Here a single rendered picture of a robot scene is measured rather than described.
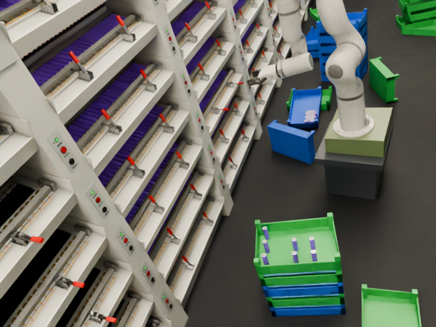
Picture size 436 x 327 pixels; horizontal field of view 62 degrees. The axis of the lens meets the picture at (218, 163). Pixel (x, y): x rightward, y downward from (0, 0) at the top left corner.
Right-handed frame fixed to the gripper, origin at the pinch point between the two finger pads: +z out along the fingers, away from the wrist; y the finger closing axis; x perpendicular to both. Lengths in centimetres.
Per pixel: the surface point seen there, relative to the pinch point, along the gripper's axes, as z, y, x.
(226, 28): 16.4, 30.1, 20.4
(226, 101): 19.7, -0.9, -8.4
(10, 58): 3, -103, 66
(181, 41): 17.0, -15.4, 34.3
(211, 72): 16.5, -6.0, 11.8
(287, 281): -22, -90, -43
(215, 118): 20.0, -17.2, -8.3
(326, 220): -36, -66, -37
